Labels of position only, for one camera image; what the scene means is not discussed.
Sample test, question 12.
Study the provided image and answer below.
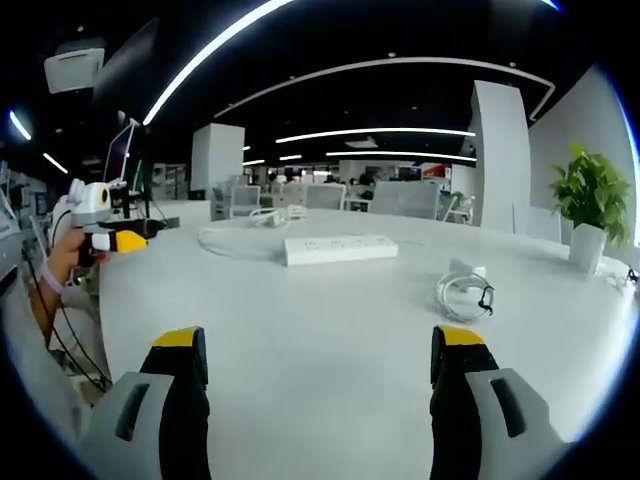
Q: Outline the person's left hand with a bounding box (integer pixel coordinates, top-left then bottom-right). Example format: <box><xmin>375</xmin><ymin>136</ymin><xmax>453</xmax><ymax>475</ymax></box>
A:
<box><xmin>47</xmin><ymin>230</ymin><xmax>109</xmax><ymax>286</ymax></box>

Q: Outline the white square plant pot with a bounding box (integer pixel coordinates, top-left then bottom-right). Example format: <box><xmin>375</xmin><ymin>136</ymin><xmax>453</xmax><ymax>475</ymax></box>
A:
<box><xmin>568</xmin><ymin>222</ymin><xmax>608</xmax><ymax>275</ymax></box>

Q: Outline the white desk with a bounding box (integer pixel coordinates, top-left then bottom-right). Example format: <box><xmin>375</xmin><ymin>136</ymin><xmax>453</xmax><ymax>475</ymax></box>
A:
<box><xmin>97</xmin><ymin>199</ymin><xmax>640</xmax><ymax>480</ymax></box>

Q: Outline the white charger with cable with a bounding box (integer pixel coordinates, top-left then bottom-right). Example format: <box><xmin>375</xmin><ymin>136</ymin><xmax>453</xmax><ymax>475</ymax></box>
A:
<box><xmin>433</xmin><ymin>257</ymin><xmax>496</xmax><ymax>323</ymax></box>

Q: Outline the white power strip cable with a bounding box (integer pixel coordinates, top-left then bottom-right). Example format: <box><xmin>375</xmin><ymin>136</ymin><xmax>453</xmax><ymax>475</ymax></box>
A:
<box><xmin>197</xmin><ymin>224</ymin><xmax>289</xmax><ymax>261</ymax></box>

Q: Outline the computer monitor on stand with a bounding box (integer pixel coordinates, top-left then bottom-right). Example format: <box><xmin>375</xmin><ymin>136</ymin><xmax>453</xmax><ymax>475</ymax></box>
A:
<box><xmin>102</xmin><ymin>117</ymin><xmax>139</xmax><ymax>221</ymax></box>

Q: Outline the white pillar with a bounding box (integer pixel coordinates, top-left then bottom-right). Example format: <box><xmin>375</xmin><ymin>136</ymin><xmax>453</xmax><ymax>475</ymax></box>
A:
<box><xmin>190</xmin><ymin>122</ymin><xmax>246</xmax><ymax>201</ymax></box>
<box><xmin>470</xmin><ymin>79</ymin><xmax>532</xmax><ymax>234</ymax></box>

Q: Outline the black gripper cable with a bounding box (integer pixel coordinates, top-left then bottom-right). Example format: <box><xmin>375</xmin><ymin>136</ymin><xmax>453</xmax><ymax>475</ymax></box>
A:
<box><xmin>19</xmin><ymin>244</ymin><xmax>112</xmax><ymax>389</ymax></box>

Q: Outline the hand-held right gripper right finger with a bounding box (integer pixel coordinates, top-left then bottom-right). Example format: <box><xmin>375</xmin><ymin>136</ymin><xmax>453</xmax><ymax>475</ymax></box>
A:
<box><xmin>429</xmin><ymin>323</ymin><xmax>569</xmax><ymax>480</ymax></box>

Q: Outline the grey mesh office chair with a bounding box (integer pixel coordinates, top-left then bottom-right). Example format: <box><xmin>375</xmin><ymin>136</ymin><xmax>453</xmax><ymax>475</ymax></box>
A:
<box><xmin>211</xmin><ymin>184</ymin><xmax>262</xmax><ymax>221</ymax></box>
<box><xmin>302</xmin><ymin>183</ymin><xmax>347</xmax><ymax>211</ymax></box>
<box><xmin>367</xmin><ymin>180</ymin><xmax>442</xmax><ymax>220</ymax></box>

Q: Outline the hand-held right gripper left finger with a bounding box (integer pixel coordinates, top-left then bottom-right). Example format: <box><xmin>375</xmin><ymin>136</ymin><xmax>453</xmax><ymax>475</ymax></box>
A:
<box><xmin>79</xmin><ymin>325</ymin><xmax>212</xmax><ymax>480</ymax></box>

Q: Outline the white ceiling air conditioner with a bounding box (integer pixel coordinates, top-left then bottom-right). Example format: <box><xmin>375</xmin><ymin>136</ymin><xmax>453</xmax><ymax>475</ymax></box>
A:
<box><xmin>43</xmin><ymin>40</ymin><xmax>106</xmax><ymax>95</ymax></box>

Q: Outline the green potted plant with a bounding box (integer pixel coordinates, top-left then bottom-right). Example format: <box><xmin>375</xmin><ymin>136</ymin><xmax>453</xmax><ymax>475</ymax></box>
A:
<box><xmin>548</xmin><ymin>142</ymin><xmax>632</xmax><ymax>251</ymax></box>

